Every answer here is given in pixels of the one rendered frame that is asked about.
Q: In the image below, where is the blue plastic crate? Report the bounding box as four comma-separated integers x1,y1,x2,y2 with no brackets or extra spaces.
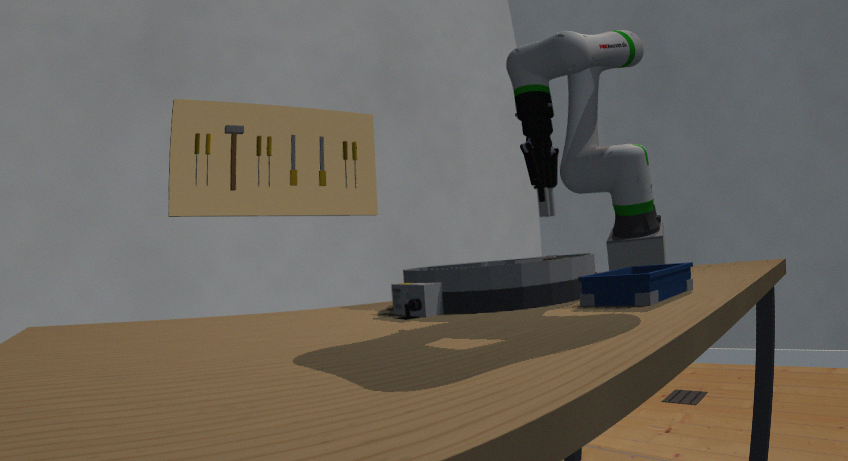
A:
578,262,693,306

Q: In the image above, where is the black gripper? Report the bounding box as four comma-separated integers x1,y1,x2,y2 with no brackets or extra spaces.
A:
520,116,559,217

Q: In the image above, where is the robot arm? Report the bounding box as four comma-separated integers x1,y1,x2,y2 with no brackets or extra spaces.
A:
506,30,661,238

